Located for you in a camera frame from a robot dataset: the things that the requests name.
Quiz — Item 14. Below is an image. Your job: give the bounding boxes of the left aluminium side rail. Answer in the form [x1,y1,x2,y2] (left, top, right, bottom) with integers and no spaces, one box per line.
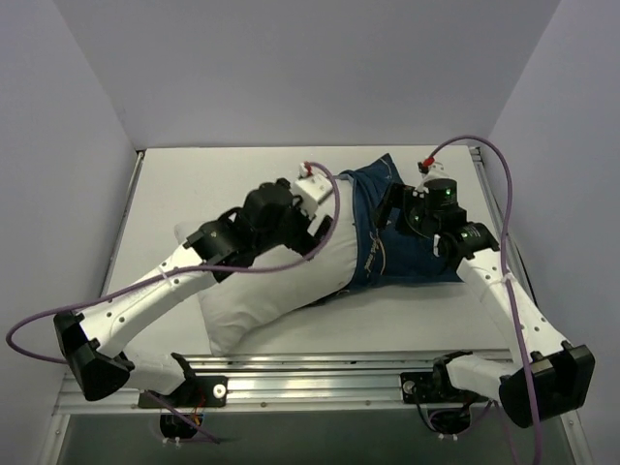
[79,150,146,359]

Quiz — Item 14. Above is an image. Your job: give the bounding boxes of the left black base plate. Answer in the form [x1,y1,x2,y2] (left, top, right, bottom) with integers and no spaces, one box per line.
[138,375,229,409]

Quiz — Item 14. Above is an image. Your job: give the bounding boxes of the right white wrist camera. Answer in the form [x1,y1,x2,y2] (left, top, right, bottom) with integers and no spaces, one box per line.
[417,158,450,190]

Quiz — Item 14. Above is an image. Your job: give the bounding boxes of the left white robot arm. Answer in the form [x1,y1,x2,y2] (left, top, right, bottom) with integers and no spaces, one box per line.
[53,174,338,406]

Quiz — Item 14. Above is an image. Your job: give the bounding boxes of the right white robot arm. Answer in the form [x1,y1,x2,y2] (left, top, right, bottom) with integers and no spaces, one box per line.
[376,178,595,428]

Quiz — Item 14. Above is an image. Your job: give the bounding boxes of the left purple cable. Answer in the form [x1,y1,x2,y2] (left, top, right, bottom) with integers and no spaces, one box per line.
[5,160,341,445]

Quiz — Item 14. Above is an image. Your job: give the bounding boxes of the white pillow insert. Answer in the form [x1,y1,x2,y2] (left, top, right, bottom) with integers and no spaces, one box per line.
[198,174,357,356]

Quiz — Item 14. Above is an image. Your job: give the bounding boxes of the blue patterned pillowcase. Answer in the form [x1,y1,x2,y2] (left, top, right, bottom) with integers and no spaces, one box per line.
[312,153,460,305]

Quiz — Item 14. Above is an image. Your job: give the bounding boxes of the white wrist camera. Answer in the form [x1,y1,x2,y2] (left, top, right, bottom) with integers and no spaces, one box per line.
[291,162,333,218]
[417,158,450,190]

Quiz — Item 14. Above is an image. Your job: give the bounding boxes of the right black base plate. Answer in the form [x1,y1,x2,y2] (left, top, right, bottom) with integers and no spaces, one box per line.
[399,371,450,404]

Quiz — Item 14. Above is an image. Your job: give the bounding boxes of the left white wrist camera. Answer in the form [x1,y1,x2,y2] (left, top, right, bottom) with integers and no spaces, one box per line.
[291,162,333,218]

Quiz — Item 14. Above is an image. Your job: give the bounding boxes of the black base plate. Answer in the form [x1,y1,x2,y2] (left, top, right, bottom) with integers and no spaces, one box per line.
[399,371,450,404]
[138,375,229,409]

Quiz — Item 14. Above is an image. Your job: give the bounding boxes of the aluminium front rail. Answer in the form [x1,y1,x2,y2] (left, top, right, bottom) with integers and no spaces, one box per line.
[51,351,577,416]

